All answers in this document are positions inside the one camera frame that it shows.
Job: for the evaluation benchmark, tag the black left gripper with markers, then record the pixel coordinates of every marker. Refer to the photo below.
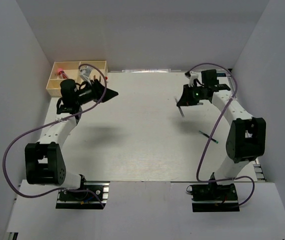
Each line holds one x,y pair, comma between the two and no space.
100,93

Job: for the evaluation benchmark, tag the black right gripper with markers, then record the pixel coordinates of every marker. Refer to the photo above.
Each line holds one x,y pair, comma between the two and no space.
186,99

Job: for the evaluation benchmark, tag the green gel pen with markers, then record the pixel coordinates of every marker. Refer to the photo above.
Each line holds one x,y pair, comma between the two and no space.
208,136

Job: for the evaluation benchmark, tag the pink capped marker tube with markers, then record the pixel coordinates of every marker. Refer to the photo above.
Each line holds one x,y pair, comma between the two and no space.
61,74

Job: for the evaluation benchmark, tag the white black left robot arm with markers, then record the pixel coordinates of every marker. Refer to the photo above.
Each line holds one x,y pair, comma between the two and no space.
44,162

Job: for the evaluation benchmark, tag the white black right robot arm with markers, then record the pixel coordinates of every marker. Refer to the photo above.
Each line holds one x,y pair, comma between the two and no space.
221,93

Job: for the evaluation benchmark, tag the cream compartment organizer box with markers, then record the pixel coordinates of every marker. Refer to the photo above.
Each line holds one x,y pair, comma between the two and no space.
70,70

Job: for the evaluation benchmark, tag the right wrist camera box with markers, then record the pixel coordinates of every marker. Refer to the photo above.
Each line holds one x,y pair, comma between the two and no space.
193,77

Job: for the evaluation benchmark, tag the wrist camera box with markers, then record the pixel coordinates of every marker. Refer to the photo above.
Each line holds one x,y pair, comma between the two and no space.
85,72
193,77

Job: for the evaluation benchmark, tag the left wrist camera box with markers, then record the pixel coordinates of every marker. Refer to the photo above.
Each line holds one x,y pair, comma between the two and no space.
85,72

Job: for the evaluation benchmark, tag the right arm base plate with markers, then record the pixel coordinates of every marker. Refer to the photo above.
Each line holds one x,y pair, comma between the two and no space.
213,198

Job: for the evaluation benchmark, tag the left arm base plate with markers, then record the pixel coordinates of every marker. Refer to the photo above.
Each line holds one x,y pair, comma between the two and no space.
67,200

